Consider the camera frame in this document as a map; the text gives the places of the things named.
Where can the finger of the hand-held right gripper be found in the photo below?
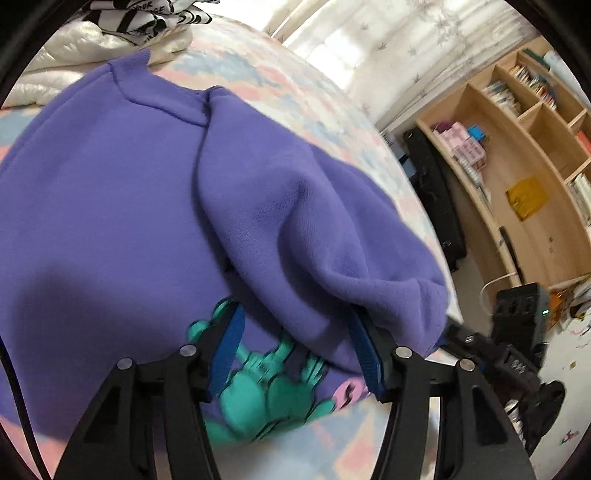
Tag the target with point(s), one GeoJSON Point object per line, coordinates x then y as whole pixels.
{"type": "Point", "coordinates": [461, 339]}

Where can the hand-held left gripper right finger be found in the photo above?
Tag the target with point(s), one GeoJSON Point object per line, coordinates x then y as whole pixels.
{"type": "Point", "coordinates": [367, 357]}

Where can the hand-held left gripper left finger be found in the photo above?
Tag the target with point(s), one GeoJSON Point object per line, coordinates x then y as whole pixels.
{"type": "Point", "coordinates": [228, 350]}

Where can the purple sweatshirt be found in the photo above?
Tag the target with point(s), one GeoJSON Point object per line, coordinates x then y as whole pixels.
{"type": "Point", "coordinates": [115, 207]}

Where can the black power station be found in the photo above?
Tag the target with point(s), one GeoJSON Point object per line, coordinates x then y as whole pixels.
{"type": "Point", "coordinates": [521, 304]}

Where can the pile of papers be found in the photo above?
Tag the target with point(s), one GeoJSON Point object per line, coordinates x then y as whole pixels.
{"type": "Point", "coordinates": [572, 300]}

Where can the yellow bag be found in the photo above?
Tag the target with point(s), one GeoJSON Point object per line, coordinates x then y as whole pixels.
{"type": "Point", "coordinates": [526, 198]}

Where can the black long case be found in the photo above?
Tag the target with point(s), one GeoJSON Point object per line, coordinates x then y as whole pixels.
{"type": "Point", "coordinates": [429, 184]}

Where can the stack of pink boxes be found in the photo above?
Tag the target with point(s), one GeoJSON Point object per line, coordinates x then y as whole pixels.
{"type": "Point", "coordinates": [466, 152]}

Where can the row of books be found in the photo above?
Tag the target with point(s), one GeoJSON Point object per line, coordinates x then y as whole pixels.
{"type": "Point", "coordinates": [501, 94]}
{"type": "Point", "coordinates": [581, 191]}
{"type": "Point", "coordinates": [535, 83]}

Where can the wooden bookshelf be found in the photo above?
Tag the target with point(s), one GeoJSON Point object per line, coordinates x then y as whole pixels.
{"type": "Point", "coordinates": [517, 152]}

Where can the blue box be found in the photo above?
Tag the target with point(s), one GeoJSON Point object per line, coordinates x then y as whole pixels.
{"type": "Point", "coordinates": [476, 134]}

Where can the pastel patterned bedsheet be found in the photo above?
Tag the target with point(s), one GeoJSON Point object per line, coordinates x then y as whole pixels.
{"type": "Point", "coordinates": [286, 78]}

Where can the white sheer curtain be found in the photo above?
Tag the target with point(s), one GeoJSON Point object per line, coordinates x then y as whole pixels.
{"type": "Point", "coordinates": [392, 41]}

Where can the white quilt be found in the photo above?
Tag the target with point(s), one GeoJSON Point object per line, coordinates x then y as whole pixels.
{"type": "Point", "coordinates": [69, 50]}

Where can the black and white patterned cloth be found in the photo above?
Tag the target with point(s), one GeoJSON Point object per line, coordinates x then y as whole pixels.
{"type": "Point", "coordinates": [138, 18]}

